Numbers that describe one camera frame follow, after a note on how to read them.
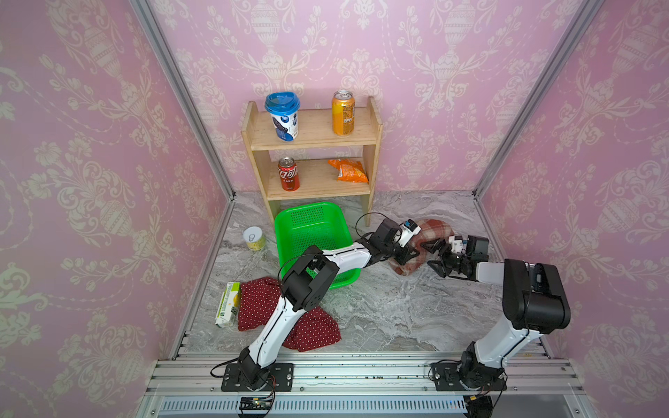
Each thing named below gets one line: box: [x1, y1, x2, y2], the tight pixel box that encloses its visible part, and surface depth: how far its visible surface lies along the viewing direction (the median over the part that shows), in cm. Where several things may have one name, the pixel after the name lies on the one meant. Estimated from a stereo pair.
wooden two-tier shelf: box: [240, 97, 384, 228], surface depth 84 cm
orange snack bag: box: [327, 158, 369, 183], surface depth 94 cm
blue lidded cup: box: [264, 91, 301, 142], surface depth 71 cm
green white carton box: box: [215, 282, 242, 329], surface depth 85 cm
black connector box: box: [463, 394, 494, 418], surface depth 73 cm
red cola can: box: [277, 156, 301, 192], surface depth 87 cm
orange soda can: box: [331, 89, 356, 136], surface depth 73 cm
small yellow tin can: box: [242, 225, 266, 251], surface depth 102 cm
